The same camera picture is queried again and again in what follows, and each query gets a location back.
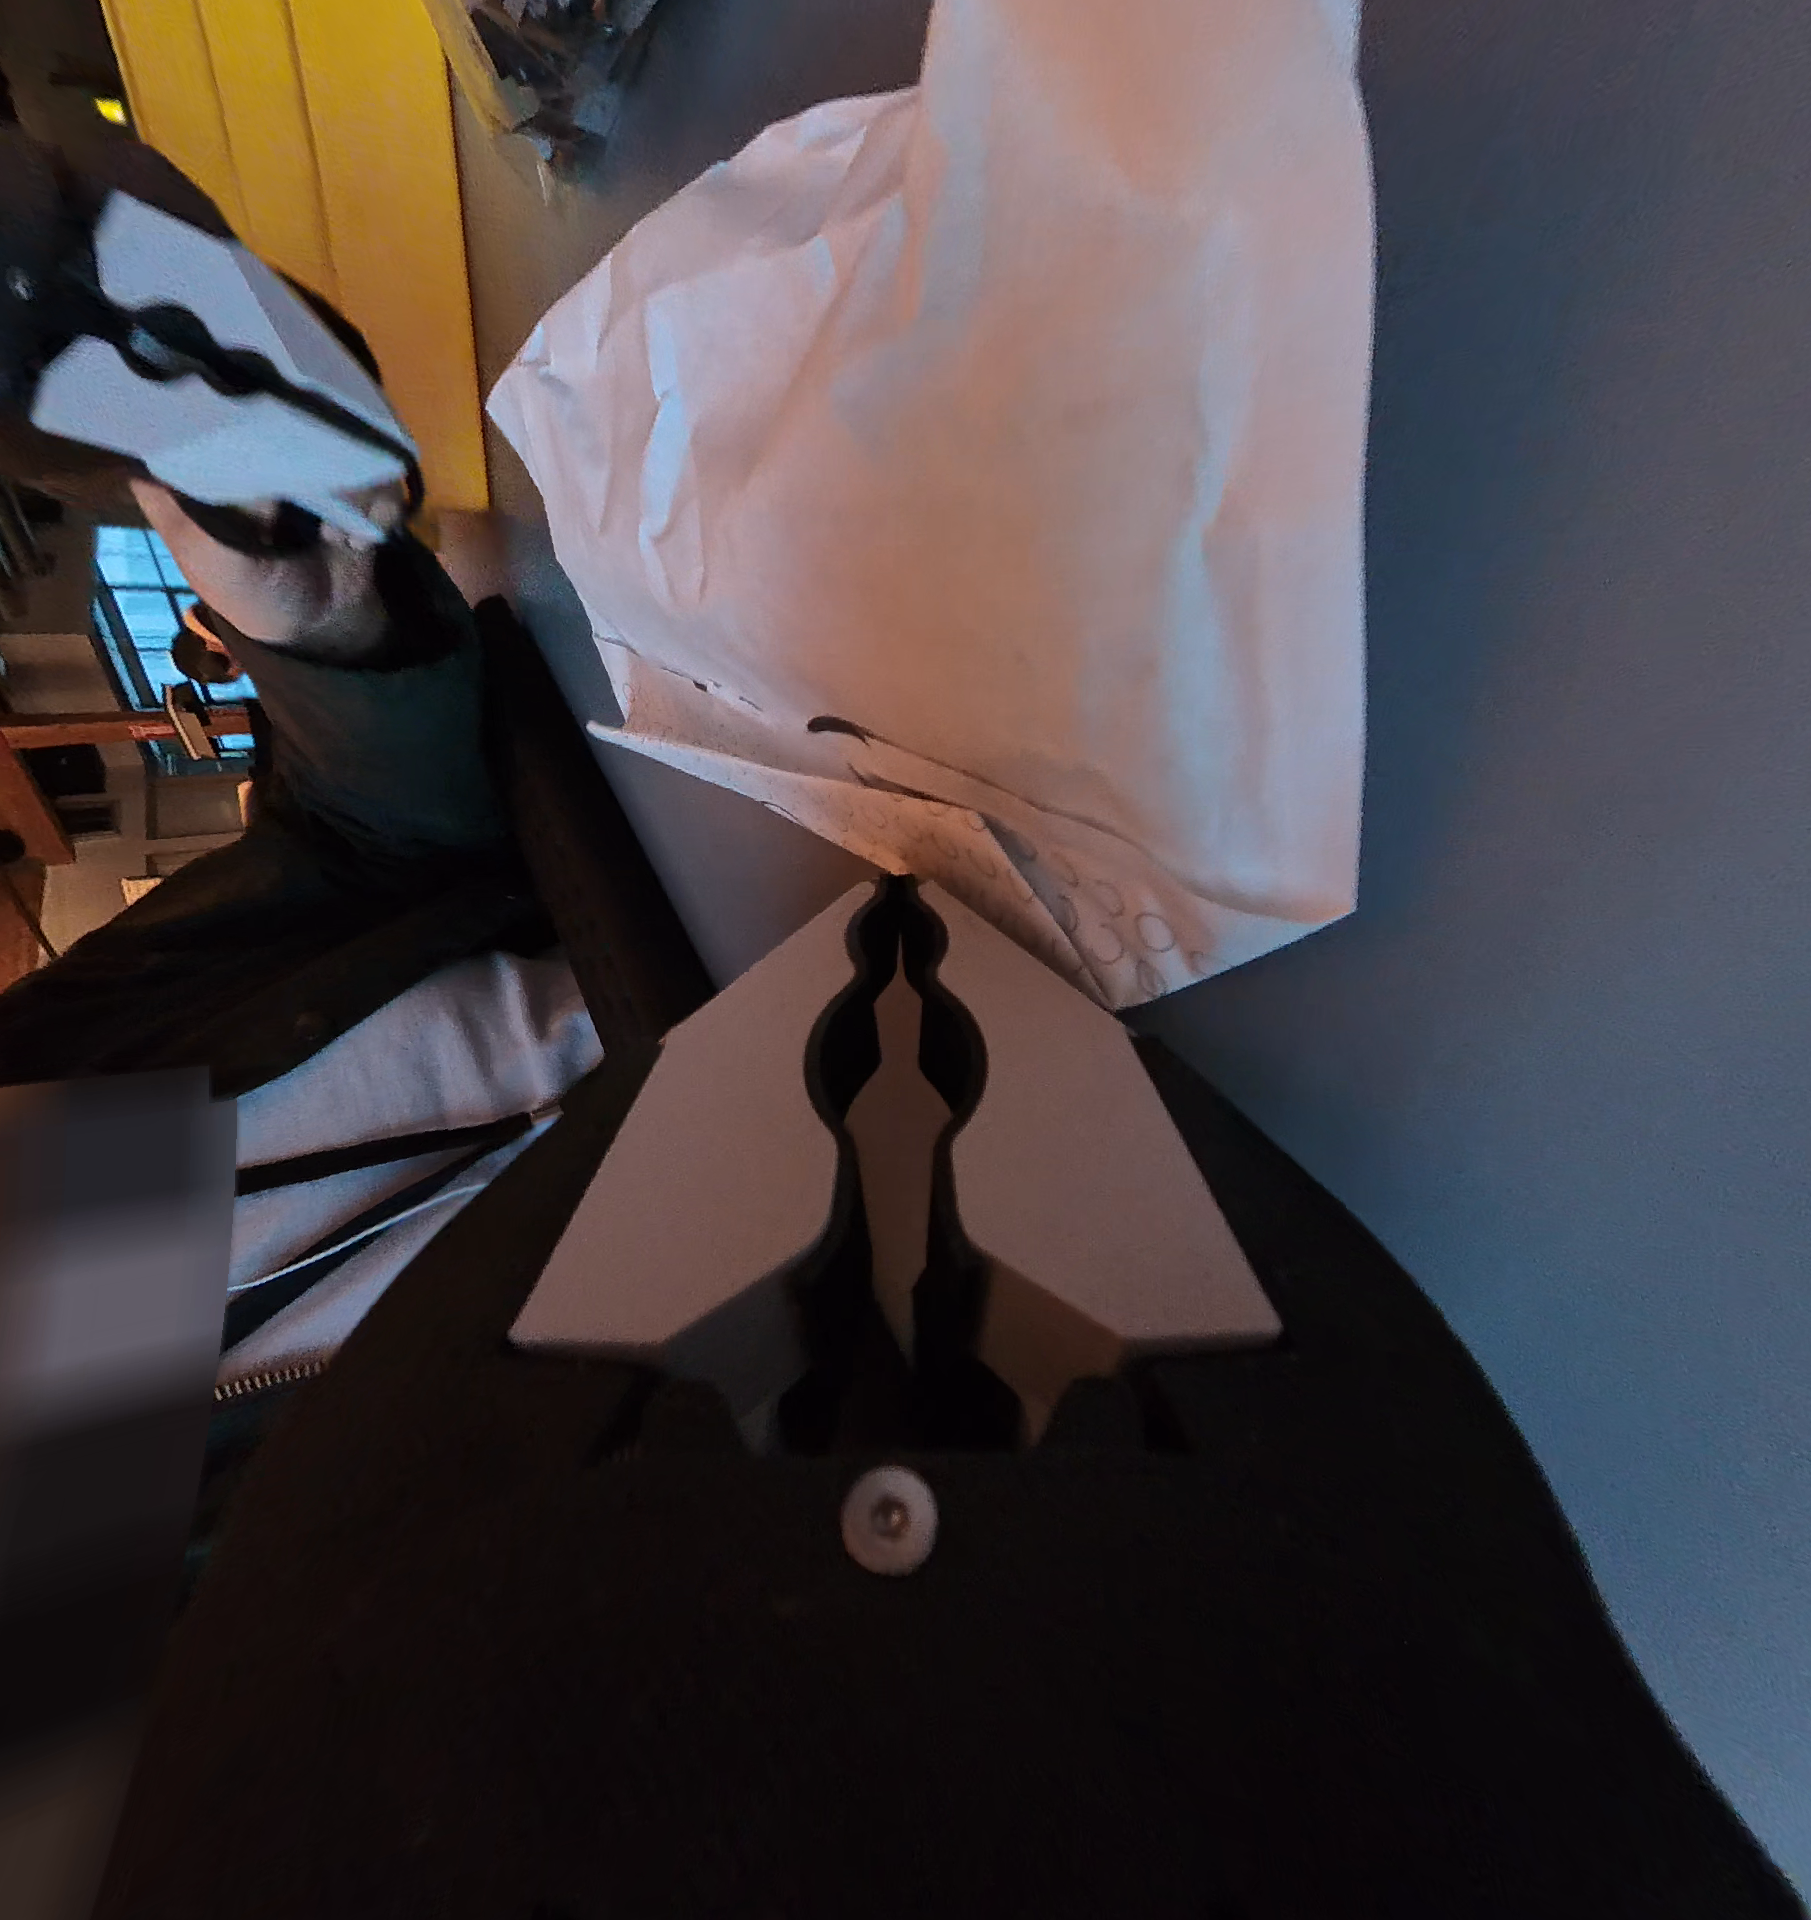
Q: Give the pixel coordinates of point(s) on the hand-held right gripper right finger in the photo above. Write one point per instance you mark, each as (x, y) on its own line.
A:
(1097, 1199)

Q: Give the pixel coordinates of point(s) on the yellow plastic bin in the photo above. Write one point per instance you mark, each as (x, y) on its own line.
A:
(364, 228)

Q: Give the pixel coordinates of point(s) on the black perforated chair armrest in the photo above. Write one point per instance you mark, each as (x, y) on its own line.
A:
(595, 869)

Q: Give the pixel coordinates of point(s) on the person's light grey clothing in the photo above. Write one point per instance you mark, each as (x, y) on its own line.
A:
(391, 1051)

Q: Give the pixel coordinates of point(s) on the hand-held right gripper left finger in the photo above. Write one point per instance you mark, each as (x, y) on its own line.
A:
(684, 1199)

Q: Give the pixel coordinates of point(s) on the large white paper bag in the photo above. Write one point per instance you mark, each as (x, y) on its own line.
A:
(998, 527)

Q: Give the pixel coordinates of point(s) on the window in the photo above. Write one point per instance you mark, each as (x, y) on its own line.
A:
(136, 596)

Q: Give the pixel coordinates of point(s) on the clear zip bag green seal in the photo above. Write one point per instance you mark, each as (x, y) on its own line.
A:
(562, 93)

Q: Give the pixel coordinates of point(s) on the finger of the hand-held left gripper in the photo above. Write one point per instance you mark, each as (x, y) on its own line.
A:
(230, 292)
(186, 432)

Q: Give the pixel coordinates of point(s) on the person's left hand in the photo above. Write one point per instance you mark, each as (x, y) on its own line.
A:
(291, 596)

